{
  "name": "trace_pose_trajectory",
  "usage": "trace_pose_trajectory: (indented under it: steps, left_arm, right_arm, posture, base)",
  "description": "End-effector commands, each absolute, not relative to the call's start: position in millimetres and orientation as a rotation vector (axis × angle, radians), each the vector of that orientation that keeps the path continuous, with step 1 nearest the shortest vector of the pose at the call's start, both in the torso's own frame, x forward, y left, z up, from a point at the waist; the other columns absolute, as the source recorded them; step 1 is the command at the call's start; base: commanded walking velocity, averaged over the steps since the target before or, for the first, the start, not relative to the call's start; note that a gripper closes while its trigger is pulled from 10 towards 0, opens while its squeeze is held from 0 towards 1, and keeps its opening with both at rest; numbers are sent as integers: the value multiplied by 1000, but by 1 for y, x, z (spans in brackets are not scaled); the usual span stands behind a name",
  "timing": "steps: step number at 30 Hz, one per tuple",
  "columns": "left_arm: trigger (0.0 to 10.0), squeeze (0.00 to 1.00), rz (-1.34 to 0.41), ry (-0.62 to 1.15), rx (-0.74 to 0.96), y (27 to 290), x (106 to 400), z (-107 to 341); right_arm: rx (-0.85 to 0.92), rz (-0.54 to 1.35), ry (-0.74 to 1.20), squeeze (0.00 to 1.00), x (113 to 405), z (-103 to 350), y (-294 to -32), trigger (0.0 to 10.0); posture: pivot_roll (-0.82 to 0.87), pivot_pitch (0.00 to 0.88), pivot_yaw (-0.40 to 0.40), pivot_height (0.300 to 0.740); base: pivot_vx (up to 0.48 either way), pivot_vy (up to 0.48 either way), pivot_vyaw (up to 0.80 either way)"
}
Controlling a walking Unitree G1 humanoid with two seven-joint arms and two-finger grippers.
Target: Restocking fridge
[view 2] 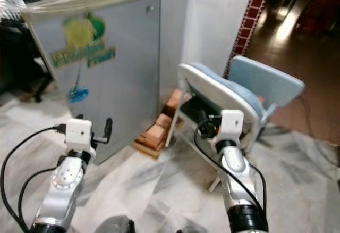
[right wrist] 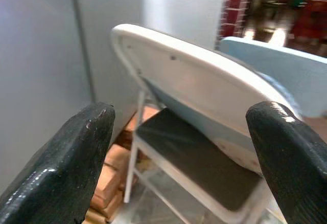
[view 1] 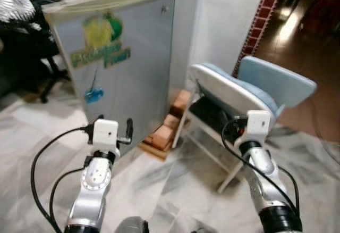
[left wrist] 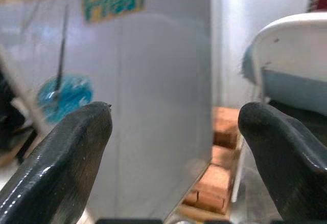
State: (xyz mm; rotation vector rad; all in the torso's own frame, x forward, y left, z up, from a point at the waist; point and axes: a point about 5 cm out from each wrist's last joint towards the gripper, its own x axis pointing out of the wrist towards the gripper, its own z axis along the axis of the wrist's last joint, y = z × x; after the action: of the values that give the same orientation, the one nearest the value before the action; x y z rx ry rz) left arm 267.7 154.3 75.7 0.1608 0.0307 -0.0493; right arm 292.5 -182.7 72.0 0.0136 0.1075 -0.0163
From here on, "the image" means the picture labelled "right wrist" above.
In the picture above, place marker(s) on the white small fridge cabinet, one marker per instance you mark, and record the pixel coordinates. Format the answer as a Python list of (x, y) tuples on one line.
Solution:
[(112, 55)]

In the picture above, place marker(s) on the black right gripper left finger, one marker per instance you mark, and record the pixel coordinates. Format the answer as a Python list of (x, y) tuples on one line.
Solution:
[(56, 173)]

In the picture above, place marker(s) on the white fridge door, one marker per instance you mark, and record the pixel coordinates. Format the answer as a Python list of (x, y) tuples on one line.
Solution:
[(38, 55)]

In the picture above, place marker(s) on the white folding chair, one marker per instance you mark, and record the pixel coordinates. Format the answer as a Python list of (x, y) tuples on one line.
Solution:
[(204, 80)]

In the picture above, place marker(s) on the orange brick stack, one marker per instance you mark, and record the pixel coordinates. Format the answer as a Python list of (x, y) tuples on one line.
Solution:
[(112, 167)]

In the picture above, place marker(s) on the red brick pillar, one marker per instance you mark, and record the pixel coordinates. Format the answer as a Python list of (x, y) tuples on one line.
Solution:
[(232, 9)]

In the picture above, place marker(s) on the wooden pallet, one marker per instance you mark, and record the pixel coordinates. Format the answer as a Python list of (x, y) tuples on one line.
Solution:
[(94, 216)]

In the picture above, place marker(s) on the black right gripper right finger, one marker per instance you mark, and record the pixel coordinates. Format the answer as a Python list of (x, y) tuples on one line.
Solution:
[(296, 167)]

